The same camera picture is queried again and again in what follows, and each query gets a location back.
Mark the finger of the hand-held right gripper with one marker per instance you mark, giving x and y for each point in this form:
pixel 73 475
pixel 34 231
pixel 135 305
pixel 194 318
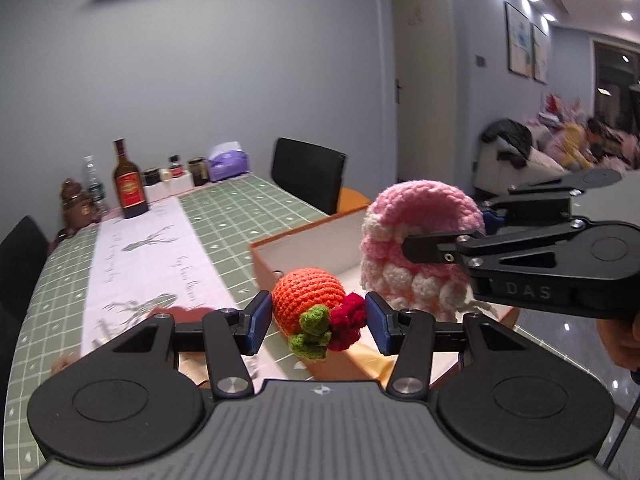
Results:
pixel 492 220
pixel 430 249

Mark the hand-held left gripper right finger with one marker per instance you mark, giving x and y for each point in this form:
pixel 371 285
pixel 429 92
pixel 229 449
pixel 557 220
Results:
pixel 377 322

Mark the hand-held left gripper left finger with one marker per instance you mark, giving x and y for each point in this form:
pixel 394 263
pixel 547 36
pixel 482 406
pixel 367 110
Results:
pixel 257 322

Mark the pink and white crochet toy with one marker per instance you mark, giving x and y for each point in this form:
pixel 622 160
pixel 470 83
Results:
pixel 415 210

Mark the orange crochet plush toy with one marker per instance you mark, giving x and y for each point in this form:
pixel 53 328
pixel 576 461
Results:
pixel 305 297

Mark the orange storage box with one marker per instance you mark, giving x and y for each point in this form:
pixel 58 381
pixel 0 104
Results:
pixel 280 255

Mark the person's right hand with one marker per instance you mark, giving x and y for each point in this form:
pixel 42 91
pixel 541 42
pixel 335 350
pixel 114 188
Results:
pixel 622 342

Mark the beige sofa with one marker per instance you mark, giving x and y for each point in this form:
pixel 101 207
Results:
pixel 500 170

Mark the black jacket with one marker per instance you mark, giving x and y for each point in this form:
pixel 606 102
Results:
pixel 507 137

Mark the orange flat board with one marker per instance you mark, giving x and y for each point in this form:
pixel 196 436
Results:
pixel 352 200

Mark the white printed table runner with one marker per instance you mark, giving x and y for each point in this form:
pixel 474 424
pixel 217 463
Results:
pixel 150 265

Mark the black dining chair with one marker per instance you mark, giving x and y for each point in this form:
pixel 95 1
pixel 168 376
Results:
pixel 20 270
pixel 305 172

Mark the cream interior door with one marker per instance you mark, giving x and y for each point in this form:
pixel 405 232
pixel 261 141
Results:
pixel 422 85

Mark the white condiment holder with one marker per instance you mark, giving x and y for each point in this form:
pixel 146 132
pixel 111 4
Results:
pixel 167 190

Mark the tall dark jar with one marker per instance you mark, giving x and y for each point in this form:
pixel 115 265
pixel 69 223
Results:
pixel 198 172

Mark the purple tissue box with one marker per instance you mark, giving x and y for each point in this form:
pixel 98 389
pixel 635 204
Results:
pixel 227 162

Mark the small pale jar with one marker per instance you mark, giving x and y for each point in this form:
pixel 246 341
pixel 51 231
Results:
pixel 165 175

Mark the small bottle with red label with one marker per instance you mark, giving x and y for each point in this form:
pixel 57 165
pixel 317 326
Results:
pixel 175 167

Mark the dark window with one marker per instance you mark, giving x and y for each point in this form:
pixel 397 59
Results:
pixel 615 80

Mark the dark glass jar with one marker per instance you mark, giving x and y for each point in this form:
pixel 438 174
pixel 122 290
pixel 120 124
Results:
pixel 150 176

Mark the brown bottle with red label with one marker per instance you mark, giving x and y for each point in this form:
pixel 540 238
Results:
pixel 131 185

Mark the brown figurine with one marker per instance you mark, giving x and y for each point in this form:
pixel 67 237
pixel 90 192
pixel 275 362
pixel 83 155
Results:
pixel 77 207

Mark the green checked tablecloth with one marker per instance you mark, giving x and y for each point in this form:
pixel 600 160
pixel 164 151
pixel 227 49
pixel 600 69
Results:
pixel 45 300

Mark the clear plastic water bottle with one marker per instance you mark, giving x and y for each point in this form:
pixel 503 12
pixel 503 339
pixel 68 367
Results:
pixel 92 180

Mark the narrow framed wall picture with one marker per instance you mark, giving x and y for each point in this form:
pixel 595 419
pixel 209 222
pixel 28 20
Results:
pixel 540 55

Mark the large framed wall picture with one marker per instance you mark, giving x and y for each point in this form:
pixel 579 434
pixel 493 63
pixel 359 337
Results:
pixel 518 40

